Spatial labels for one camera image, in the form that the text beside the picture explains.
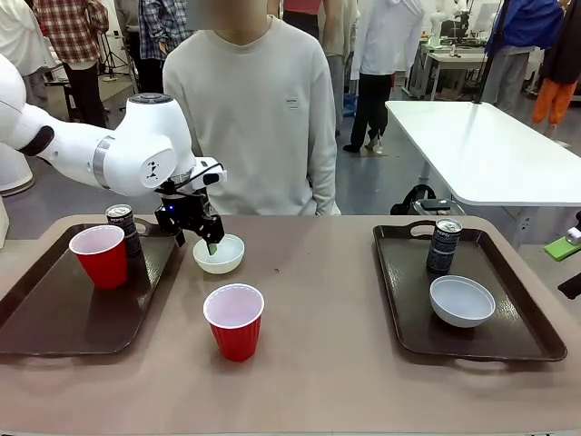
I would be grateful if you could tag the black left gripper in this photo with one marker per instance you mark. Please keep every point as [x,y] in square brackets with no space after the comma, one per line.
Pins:
[181,211]

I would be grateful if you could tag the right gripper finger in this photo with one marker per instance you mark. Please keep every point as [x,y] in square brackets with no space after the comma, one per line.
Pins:
[563,249]
[571,285]

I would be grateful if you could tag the white bowl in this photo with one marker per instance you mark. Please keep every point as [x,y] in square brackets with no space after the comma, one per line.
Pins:
[224,262]

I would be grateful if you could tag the black drink can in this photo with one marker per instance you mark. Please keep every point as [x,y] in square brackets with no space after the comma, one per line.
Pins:
[126,236]
[442,250]

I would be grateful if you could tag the red plastic cup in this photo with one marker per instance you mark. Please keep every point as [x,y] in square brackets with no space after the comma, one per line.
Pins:
[236,333]
[102,263]

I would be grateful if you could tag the grey bowl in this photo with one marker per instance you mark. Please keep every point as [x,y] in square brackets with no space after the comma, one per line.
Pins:
[462,302]

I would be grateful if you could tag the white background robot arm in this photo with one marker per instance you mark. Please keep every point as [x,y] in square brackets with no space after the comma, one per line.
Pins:
[438,22]

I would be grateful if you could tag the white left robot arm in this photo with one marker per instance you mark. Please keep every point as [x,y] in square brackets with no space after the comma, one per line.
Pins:
[136,150]

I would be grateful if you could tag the person's left forearm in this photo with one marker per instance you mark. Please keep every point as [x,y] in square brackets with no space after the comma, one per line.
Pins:
[324,181]

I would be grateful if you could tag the brown plastic tray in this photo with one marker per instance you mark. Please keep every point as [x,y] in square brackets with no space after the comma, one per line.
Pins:
[59,318]
[499,331]

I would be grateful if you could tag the white table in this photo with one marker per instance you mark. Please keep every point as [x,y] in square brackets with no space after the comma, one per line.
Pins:
[490,150]

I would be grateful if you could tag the person in beige sweatshirt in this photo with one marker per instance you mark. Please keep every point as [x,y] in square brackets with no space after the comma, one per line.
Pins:
[254,113]

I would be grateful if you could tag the bystander in orange trousers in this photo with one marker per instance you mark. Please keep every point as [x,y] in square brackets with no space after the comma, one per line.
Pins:
[556,100]

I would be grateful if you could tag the black bag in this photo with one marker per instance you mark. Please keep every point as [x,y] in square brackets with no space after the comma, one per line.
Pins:
[408,202]

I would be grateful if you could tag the black pole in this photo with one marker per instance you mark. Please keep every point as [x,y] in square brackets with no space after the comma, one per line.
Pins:
[488,68]

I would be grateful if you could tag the bystander in blue plaid shirt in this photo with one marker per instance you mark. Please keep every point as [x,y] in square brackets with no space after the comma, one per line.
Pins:
[154,27]

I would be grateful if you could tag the grey workshop desk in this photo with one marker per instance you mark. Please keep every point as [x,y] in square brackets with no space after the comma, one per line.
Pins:
[449,59]

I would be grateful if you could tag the bystander in blue jacket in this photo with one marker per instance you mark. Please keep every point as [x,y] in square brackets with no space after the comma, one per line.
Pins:
[517,27]

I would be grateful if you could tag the bystander in grey top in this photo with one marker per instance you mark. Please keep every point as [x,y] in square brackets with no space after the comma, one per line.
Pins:
[127,13]

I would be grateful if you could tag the bystander in red plaid shirt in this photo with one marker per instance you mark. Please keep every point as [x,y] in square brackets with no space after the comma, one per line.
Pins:
[68,27]

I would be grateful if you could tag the bystander in olive jacket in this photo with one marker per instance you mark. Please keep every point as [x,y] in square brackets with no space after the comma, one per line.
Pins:
[338,27]

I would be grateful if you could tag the bystander in red top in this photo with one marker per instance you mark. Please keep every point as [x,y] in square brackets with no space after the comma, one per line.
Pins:
[304,6]

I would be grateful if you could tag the bystander in white clothes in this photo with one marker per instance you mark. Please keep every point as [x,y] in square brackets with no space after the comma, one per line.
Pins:
[13,36]

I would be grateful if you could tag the bystander in white shirt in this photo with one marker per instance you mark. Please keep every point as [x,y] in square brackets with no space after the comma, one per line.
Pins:
[390,36]

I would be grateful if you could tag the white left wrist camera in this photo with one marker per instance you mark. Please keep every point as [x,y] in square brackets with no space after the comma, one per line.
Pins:
[206,170]

